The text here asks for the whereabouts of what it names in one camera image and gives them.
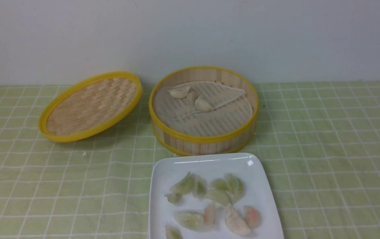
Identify green checkered tablecloth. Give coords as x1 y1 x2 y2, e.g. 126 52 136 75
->
0 82 380 239

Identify white dumpling in steamer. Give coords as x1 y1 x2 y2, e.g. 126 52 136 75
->
167 86 191 99

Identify pink dumpling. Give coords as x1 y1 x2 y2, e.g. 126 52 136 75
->
203 201 216 227
243 205 261 229

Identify yellow-rimmed bamboo steamer lid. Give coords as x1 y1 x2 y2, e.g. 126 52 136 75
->
38 71 142 142

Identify white square plate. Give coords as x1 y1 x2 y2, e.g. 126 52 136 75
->
147 153 284 239

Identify green dumpling plate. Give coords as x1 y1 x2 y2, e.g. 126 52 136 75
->
205 189 232 206
165 224 183 239
226 173 245 203
174 211 205 231

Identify green dumpling on plate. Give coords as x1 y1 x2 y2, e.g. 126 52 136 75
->
170 172 195 195

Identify green dumpling plate right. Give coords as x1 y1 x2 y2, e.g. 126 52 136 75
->
226 173 245 203

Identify white steamer liner cloth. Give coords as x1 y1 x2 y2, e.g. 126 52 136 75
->
152 81 253 137

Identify green dumpling plate centre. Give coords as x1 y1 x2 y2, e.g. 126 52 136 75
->
205 189 232 206

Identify green-tinted dumpling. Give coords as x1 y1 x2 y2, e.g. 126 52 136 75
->
192 175 207 199

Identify green dumpling plate lower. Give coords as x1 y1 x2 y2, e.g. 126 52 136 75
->
174 211 205 231

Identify yellow-rimmed bamboo steamer basket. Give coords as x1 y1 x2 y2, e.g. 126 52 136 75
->
149 66 259 156

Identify small green dumpling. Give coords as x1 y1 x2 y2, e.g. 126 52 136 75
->
165 193 182 204

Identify beige dumpling on plate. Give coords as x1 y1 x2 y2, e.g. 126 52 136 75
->
225 203 252 236

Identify green dumpling plate bottom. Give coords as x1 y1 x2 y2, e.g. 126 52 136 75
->
165 224 183 239

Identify pink dumpling on plate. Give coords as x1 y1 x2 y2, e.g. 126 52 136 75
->
243 205 261 229

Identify pale dumpling in steamer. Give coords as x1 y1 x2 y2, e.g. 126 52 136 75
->
194 97 214 112

